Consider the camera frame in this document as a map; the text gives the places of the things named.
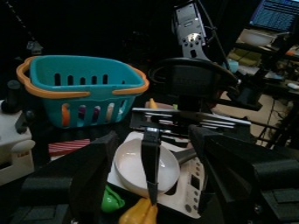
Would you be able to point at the white toy appliance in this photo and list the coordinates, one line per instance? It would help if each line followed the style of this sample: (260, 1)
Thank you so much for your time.
(13, 154)

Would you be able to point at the purple toy food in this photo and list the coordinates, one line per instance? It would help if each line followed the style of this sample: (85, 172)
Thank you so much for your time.
(81, 112)

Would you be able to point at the yellow bell pepper toy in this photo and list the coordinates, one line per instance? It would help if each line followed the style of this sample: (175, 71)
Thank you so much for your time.
(138, 214)

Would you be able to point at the green toy pepper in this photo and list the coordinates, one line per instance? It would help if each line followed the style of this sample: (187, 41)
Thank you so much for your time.
(112, 201)

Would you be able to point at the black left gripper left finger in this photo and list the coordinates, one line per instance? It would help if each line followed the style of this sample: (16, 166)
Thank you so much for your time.
(65, 183)

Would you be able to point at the white toy pan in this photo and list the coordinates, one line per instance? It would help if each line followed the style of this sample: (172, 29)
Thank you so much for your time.
(130, 166)

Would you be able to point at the orange toy food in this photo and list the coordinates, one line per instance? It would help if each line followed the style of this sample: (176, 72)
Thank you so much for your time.
(65, 114)

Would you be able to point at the white bowl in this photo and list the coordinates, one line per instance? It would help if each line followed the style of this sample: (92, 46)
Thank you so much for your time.
(256, 38)

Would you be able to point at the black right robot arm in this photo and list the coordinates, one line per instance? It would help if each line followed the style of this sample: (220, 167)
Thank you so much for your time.
(192, 78)

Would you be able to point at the small grey clip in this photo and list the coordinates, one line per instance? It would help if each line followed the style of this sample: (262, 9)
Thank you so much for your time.
(33, 47)

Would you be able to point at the red striped cloth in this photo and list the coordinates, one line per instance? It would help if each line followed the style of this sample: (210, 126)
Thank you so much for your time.
(68, 146)

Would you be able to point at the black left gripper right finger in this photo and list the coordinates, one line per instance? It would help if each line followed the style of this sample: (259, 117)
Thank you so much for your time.
(248, 180)

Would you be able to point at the teal cup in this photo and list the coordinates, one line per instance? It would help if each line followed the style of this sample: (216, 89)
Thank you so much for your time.
(232, 65)

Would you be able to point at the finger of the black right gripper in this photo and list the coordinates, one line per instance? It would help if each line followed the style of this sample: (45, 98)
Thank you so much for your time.
(151, 163)

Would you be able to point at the white toy stove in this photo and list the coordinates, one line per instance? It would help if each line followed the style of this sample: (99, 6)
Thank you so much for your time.
(192, 198)

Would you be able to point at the cream toy food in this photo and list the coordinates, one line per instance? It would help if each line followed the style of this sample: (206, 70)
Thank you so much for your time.
(109, 112)

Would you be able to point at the computer monitor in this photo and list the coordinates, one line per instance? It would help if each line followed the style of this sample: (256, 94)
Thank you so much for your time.
(276, 14)

